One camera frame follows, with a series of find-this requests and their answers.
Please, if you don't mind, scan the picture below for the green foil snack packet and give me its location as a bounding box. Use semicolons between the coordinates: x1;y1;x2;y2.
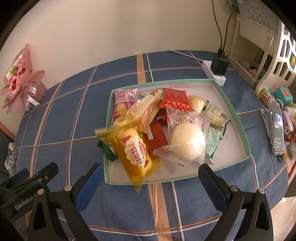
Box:
205;126;226;165

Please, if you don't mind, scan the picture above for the green white snack packet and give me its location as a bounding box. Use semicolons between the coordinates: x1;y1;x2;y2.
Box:
97;140;118;162

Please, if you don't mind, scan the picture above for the clear green-edged rice cracker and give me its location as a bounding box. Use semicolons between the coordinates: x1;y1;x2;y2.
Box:
203;103;231;137

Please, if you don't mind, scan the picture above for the white round bun packet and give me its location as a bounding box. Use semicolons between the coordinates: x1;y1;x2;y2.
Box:
153;104;210;169

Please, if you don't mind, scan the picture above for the yellow soft bread packet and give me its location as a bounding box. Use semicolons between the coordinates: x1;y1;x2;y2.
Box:
95;115;163;193

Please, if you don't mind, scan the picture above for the red white wafer packet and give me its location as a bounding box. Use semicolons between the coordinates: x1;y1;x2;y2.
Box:
142;122;168;159

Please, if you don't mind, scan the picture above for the yellow pudding jelly cup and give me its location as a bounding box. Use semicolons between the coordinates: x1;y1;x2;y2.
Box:
188;95;207;113

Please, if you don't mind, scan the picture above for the red patterned pastry packet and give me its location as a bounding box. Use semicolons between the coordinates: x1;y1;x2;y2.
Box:
161;88;193;112

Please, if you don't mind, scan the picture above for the pink swiss roll packet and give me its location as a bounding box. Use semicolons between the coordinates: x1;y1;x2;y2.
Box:
111;88;138;123

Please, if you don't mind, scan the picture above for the beige sandwich cracker packet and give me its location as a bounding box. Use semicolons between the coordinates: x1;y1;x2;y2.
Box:
125;89;163;133

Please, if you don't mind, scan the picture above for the red shiny snack packet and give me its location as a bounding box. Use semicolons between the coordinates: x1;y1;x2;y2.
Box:
153;109;168;125

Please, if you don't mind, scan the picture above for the crumpled patterned wrapper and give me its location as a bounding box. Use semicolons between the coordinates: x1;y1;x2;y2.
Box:
4;143;17;177

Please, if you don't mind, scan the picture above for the teal shallow cardboard tray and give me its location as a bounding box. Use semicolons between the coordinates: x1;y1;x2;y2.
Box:
103;78;251;186

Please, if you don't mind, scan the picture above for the smartphone with lit screen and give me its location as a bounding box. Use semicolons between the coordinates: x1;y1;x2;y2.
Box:
268;100;285;156

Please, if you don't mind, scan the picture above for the pink flower bouquet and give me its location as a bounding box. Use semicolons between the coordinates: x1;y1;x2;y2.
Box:
1;43;47;113

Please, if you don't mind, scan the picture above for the teal toy box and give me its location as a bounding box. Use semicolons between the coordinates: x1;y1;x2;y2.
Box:
274;87;293;106

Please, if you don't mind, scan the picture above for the white power strip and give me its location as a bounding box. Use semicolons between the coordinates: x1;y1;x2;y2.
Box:
202;60;226;87

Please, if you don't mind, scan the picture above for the white wooden shelf unit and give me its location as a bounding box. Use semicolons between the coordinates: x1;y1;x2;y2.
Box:
229;1;295;93

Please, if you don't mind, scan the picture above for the black cable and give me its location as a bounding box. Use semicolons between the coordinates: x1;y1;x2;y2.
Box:
211;0;240;52

